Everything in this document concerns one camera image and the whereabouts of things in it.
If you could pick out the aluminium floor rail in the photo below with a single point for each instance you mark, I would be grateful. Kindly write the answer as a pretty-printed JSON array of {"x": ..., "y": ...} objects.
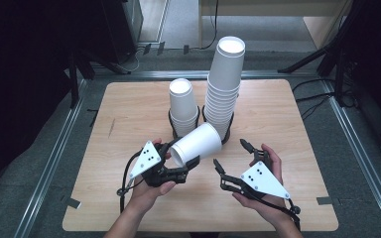
[
  {"x": 49, "y": 165},
  {"x": 360, "y": 158}
]

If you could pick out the person's left hand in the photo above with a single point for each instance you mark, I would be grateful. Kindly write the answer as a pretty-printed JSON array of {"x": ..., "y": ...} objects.
[{"x": 149, "y": 196}]

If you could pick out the black double cup holder rack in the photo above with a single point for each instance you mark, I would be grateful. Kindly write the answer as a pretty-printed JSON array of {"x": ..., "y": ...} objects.
[{"x": 226, "y": 141}]

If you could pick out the black tripod stand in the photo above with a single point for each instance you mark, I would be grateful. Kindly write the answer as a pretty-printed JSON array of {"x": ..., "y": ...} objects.
[{"x": 339, "y": 49}]

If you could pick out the black tape strip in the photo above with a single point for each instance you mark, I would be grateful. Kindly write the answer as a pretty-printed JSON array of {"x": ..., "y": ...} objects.
[{"x": 93, "y": 119}]

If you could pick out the tall stack of white cups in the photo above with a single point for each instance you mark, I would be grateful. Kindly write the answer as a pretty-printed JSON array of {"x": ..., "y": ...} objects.
[{"x": 226, "y": 72}]

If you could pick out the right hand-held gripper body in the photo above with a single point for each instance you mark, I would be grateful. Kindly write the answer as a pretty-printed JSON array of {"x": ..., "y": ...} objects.
[{"x": 261, "y": 181}]

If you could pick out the black stand leg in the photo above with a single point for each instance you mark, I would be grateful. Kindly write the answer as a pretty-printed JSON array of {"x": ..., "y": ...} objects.
[{"x": 74, "y": 82}]

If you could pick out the grey tape piece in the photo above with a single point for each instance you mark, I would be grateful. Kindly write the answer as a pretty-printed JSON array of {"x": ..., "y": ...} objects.
[
  {"x": 72, "y": 202},
  {"x": 324, "y": 200}
]

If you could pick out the light wooden desk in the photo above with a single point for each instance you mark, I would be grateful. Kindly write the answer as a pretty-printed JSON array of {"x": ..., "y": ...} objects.
[{"x": 261, "y": 8}]

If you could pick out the short stack of white cups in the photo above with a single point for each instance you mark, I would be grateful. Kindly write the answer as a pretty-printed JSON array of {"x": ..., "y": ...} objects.
[{"x": 182, "y": 102}]

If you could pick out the black curtain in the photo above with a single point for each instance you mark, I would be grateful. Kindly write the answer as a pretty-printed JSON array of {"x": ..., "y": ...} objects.
[{"x": 20, "y": 82}]

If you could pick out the white paper cup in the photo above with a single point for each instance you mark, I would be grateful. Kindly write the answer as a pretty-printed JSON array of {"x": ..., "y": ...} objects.
[{"x": 198, "y": 143}]

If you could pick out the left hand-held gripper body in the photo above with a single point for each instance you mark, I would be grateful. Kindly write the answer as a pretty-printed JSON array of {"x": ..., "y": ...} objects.
[{"x": 145, "y": 162}]

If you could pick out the person's right hand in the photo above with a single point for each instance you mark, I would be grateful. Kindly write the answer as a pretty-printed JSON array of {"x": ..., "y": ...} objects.
[{"x": 271, "y": 208}]

